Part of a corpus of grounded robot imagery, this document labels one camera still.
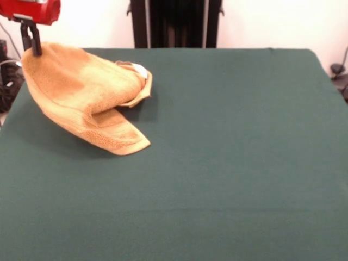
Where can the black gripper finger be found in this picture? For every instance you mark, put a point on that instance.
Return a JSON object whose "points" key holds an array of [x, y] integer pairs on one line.
{"points": [[26, 39], [36, 43]]}

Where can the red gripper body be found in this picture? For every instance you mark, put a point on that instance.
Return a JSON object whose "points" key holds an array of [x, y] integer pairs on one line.
{"points": [[35, 12]]}

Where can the yellow-orange terry towel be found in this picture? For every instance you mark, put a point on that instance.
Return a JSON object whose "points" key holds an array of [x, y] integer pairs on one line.
{"points": [[81, 89]]}

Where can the dark green tablecloth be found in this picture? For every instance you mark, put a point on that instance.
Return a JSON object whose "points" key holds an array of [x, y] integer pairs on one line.
{"points": [[217, 163]]}

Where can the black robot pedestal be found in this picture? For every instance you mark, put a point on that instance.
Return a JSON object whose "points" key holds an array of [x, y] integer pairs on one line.
{"points": [[176, 27]]}

